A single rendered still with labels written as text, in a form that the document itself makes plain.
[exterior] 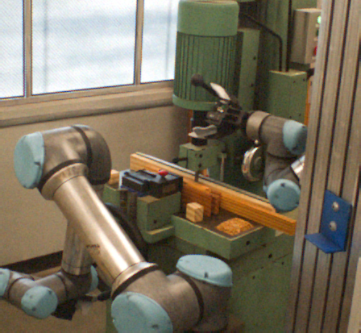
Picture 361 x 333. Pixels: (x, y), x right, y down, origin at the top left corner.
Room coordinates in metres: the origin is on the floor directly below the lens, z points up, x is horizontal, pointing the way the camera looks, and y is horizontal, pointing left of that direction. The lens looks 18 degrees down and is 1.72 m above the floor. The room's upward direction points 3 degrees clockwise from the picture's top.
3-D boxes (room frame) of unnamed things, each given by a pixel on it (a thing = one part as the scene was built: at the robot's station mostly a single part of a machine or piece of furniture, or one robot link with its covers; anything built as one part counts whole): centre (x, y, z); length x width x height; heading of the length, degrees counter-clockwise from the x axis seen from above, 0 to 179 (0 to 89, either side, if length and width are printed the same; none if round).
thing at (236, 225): (1.89, -0.17, 0.91); 0.10 x 0.07 x 0.02; 137
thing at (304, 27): (2.25, -0.38, 1.40); 0.10 x 0.06 x 0.16; 137
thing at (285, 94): (2.17, -0.32, 1.23); 0.09 x 0.08 x 0.15; 137
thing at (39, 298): (1.57, 0.32, 0.82); 0.11 x 0.11 x 0.08; 46
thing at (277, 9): (2.33, -0.26, 1.16); 0.22 x 0.22 x 0.72; 47
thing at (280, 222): (2.06, -0.11, 0.92); 0.60 x 0.02 x 0.04; 47
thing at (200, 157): (2.13, -0.07, 1.03); 0.14 x 0.07 x 0.09; 137
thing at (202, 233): (2.05, 0.02, 0.87); 0.61 x 0.30 x 0.06; 47
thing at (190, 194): (2.04, -0.01, 0.93); 0.25 x 0.01 x 0.07; 47
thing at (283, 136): (1.71, -0.26, 1.23); 0.11 x 0.08 x 0.09; 47
